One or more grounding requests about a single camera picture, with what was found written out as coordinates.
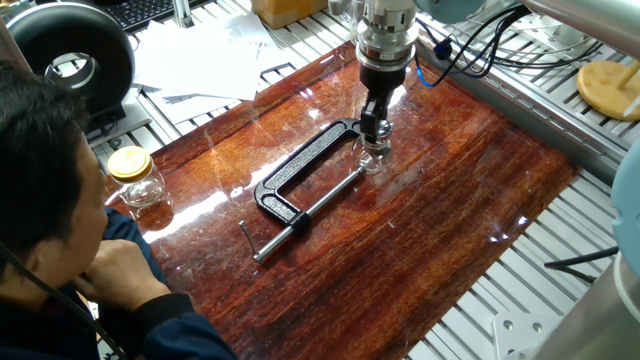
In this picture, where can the black C-clamp with steel screw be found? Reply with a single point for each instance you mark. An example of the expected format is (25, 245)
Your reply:
(305, 159)

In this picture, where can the aluminium profile post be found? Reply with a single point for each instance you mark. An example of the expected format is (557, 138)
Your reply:
(10, 50)

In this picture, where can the person head with black hair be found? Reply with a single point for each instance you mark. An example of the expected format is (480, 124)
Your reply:
(35, 160)

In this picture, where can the yellow cardboard box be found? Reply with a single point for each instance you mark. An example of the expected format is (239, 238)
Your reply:
(282, 12)

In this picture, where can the grey aluminium rail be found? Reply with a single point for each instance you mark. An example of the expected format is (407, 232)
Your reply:
(525, 112)

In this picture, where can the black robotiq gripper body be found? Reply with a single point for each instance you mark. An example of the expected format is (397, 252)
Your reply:
(382, 80)

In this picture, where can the round wooden stand with stick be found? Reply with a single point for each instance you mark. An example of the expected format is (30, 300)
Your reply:
(602, 92)

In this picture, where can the white printed paper sheets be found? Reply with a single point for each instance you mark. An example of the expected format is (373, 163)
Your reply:
(210, 60)

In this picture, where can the short silver metal post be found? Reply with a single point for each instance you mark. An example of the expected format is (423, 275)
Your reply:
(182, 12)

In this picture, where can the small clear glass jar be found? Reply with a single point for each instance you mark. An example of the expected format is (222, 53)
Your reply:
(372, 157)

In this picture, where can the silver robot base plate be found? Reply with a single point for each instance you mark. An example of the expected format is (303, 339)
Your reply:
(520, 335)

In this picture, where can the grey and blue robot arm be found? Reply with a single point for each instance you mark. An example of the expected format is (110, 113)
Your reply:
(600, 20)

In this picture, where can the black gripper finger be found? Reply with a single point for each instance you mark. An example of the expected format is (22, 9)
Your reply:
(370, 125)
(385, 107)

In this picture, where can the person right hand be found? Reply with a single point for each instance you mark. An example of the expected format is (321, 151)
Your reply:
(125, 277)

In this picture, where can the black computer keyboard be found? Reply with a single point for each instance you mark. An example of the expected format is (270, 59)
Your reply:
(140, 12)

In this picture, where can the person body in navy jacket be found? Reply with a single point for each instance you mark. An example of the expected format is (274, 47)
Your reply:
(30, 330)

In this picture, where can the right forearm in navy sleeve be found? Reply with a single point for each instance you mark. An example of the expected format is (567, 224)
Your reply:
(190, 340)

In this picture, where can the glossy brown wooden board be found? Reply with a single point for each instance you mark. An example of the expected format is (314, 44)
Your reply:
(400, 250)

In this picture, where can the glass jar with gold lid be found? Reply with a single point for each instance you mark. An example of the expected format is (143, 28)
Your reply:
(137, 187)

